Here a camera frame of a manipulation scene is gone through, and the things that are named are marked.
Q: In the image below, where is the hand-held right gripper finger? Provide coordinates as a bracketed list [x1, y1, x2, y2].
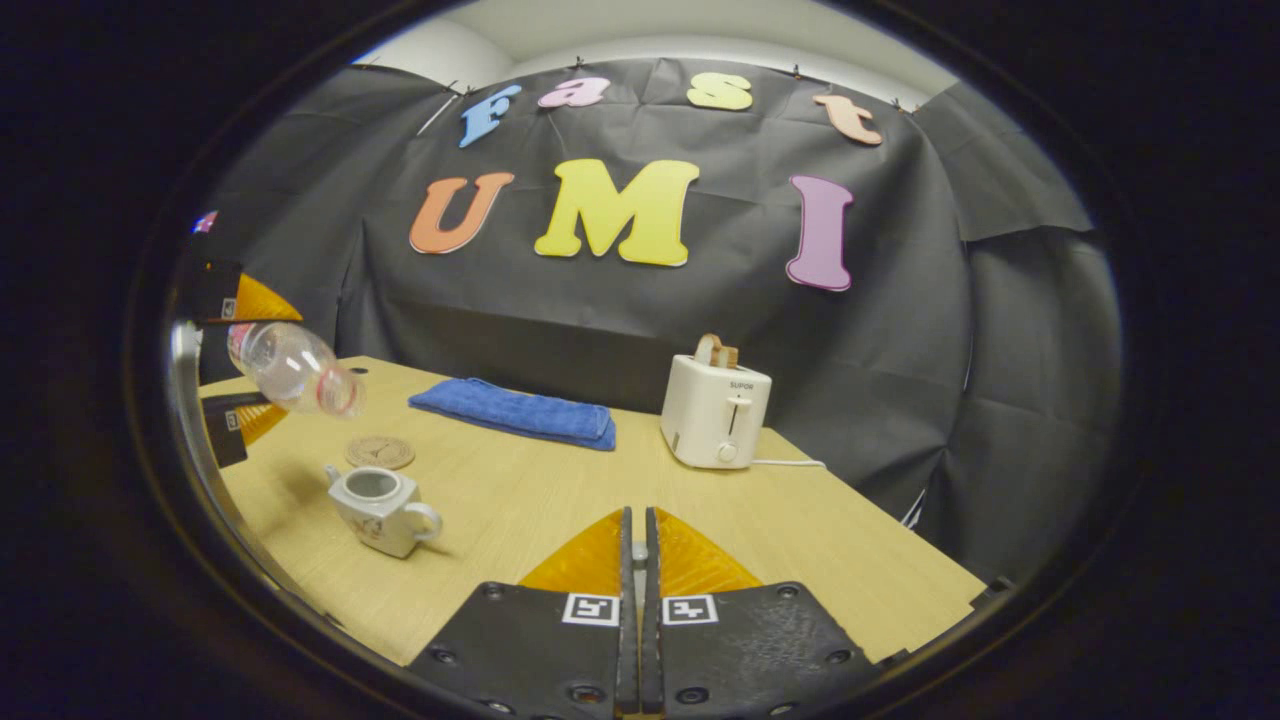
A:
[408, 506, 641, 720]
[641, 506, 886, 720]

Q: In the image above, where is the clear plastic water bottle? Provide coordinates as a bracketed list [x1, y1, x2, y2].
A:
[227, 321, 367, 418]

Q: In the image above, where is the round cork coaster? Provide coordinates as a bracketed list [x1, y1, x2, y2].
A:
[345, 435, 416, 471]

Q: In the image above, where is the white ceramic teacup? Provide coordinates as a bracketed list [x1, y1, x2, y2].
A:
[325, 464, 444, 559]

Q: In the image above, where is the white toaster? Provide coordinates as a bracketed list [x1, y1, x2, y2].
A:
[660, 354, 773, 470]

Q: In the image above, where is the blue folded towel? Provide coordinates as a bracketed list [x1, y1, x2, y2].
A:
[408, 377, 618, 452]

